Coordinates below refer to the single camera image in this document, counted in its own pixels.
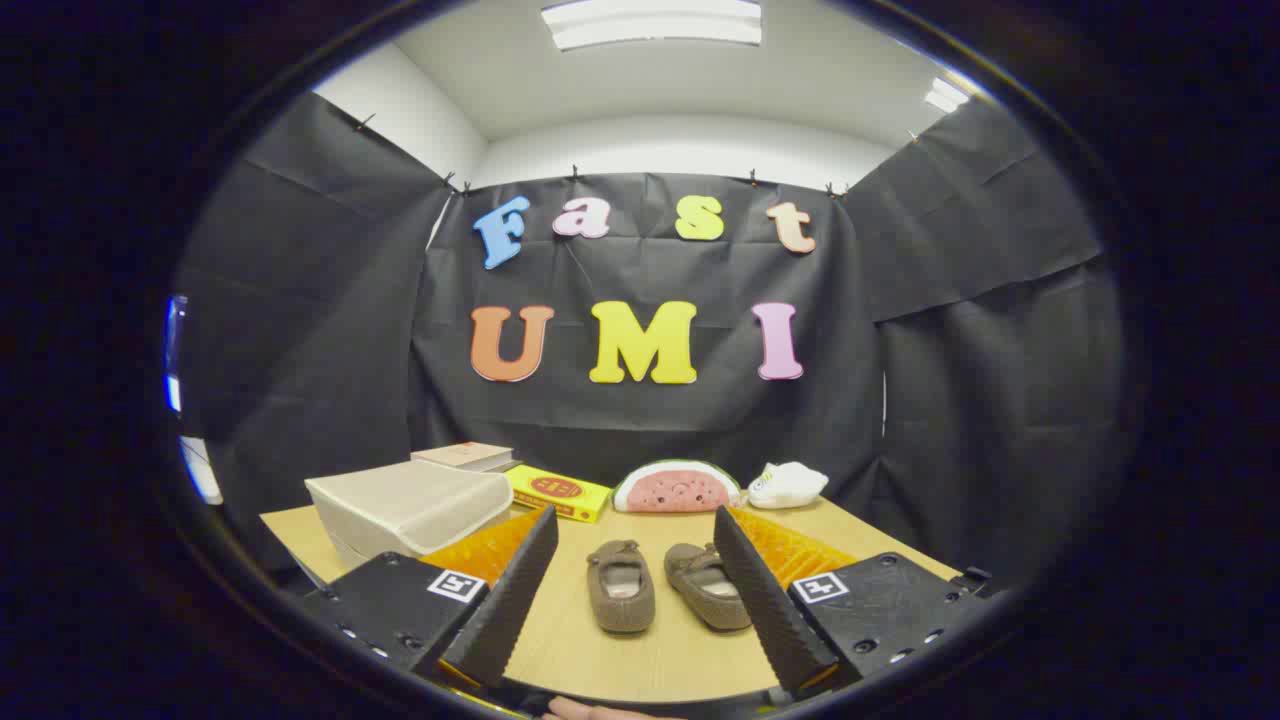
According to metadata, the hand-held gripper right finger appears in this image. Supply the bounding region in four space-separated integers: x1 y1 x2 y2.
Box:
713 505 993 701

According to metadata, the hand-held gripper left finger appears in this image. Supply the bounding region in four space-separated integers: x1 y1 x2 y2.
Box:
300 503 561 691

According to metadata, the brown suede shoe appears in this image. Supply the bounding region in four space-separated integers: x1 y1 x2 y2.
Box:
664 542 753 632
586 540 656 635

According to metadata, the beige fabric storage box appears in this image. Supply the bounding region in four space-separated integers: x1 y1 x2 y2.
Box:
305 460 516 571

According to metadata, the yellow book with red circle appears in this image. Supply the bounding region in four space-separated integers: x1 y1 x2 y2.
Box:
503 464 613 524

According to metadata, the white plush toy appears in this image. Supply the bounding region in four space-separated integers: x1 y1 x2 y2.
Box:
747 461 830 510

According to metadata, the beige paperback book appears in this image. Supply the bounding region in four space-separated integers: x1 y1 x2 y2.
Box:
411 441 516 473

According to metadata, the watermelon slice plush toy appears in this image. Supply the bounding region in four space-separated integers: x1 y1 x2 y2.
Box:
612 459 743 514

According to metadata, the black backdrop cloth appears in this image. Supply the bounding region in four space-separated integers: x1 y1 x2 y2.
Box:
175 90 1126 581

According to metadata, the long ceiling light panel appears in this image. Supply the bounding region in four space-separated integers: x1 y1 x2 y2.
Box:
541 0 763 52

